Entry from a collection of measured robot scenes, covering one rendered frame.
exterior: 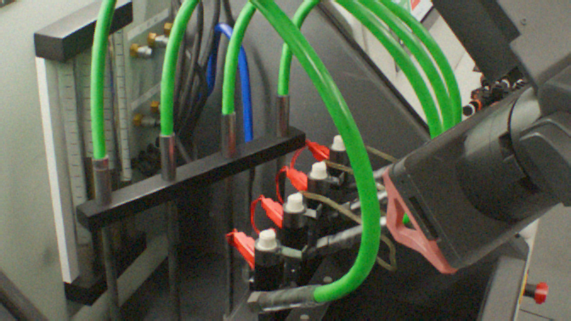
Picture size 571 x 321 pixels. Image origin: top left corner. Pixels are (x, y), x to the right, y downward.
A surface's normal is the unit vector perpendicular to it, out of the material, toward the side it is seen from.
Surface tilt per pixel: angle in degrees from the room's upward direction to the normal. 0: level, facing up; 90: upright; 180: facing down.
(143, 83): 90
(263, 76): 90
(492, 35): 91
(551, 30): 57
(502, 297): 0
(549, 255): 0
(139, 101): 90
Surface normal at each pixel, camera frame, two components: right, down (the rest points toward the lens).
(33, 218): 0.93, 0.20
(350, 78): -0.37, 0.44
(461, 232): 0.29, -0.28
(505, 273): 0.04, -0.88
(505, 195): -0.55, 0.74
